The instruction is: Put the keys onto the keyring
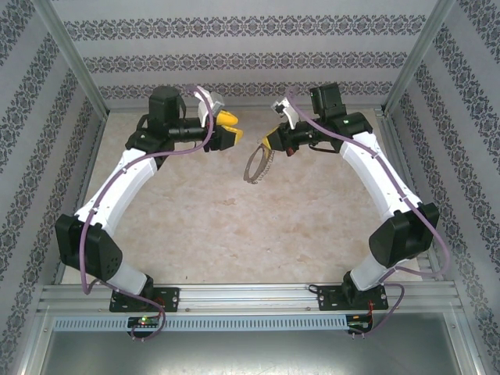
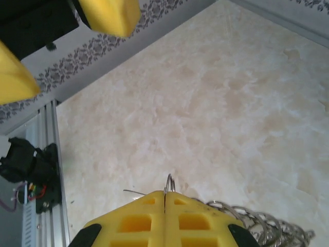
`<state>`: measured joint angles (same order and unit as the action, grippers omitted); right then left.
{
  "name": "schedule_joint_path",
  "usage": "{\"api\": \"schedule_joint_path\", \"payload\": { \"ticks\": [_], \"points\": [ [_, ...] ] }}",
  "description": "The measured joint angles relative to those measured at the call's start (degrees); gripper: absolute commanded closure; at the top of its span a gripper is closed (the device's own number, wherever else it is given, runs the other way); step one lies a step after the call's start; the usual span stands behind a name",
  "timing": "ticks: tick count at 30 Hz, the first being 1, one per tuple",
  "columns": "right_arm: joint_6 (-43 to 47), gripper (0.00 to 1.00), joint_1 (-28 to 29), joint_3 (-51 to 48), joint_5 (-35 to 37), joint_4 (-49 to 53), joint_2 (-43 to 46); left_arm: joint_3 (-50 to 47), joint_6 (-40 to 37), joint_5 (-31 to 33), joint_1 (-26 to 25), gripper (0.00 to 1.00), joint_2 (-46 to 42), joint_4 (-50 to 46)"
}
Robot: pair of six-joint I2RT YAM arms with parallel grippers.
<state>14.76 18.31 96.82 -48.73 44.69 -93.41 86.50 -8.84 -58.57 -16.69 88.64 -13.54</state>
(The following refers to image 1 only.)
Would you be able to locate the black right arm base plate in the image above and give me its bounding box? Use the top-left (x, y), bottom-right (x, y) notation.
top-left (318, 287), bottom-right (390, 313)

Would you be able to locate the slotted grey cable duct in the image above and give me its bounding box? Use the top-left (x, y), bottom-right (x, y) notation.
top-left (52, 315), bottom-right (348, 332)

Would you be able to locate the aluminium mounting rail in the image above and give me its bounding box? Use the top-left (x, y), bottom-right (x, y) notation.
top-left (37, 284), bottom-right (464, 313)

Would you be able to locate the aluminium frame post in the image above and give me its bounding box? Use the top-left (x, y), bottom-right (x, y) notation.
top-left (30, 0), bottom-right (110, 116)
top-left (382, 0), bottom-right (460, 116)
top-left (9, 306), bottom-right (54, 375)
top-left (445, 308), bottom-right (495, 375)

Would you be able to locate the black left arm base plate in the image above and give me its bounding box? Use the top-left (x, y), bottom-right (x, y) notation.
top-left (110, 287), bottom-right (181, 313)

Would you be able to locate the grey metal sheet panel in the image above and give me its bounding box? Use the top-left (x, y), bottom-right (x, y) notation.
top-left (38, 330), bottom-right (480, 375)

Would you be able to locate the aluminium frame rail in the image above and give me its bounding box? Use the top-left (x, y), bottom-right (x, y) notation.
top-left (52, 111), bottom-right (110, 285)
top-left (105, 104), bottom-right (388, 114)
top-left (375, 110), bottom-right (446, 283)

